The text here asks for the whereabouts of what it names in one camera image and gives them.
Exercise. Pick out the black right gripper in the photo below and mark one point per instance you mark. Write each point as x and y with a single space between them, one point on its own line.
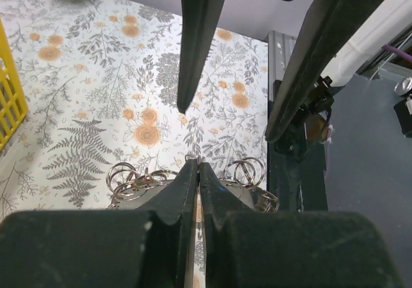
327 26

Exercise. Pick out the floral table mat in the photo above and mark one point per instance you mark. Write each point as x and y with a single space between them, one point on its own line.
100 79

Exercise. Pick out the yellow plastic basket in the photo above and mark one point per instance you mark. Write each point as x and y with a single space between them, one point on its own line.
14 107

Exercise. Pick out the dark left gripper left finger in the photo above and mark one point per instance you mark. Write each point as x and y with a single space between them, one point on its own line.
150 246

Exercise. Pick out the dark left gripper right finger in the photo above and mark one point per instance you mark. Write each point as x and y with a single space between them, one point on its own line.
246 248

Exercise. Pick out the black base bar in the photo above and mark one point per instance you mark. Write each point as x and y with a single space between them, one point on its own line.
297 161

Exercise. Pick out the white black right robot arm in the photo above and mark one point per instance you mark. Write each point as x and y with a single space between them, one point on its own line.
388 20

